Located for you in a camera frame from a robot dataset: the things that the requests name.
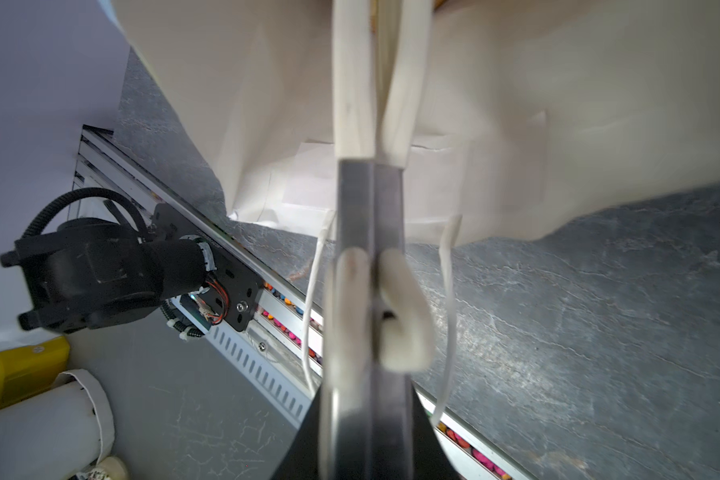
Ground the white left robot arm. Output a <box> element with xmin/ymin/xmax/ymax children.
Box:
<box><xmin>0</xmin><ymin>187</ymin><xmax>216</xmax><ymax>334</ymax></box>

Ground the yellow box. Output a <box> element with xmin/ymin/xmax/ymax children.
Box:
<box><xmin>0</xmin><ymin>336</ymin><xmax>70</xmax><ymax>410</ymax></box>

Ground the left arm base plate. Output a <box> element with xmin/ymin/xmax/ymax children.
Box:
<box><xmin>152</xmin><ymin>203</ymin><xmax>264</xmax><ymax>336</ymax></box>

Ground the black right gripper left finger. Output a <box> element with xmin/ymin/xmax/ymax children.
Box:
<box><xmin>273</xmin><ymin>160</ymin><xmax>373</xmax><ymax>479</ymax></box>

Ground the white paper roll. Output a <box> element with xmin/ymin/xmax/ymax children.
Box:
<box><xmin>0</xmin><ymin>369</ymin><xmax>115</xmax><ymax>479</ymax></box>

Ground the floral paper gift bag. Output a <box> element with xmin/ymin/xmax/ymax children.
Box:
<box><xmin>110</xmin><ymin>0</ymin><xmax>720</xmax><ymax>427</ymax></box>

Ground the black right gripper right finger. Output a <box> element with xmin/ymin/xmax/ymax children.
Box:
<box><xmin>372</xmin><ymin>165</ymin><xmax>459</xmax><ymax>479</ymax></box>

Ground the aluminium mounting rail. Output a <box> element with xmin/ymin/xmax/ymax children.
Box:
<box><xmin>75</xmin><ymin>125</ymin><xmax>537</xmax><ymax>479</ymax></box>

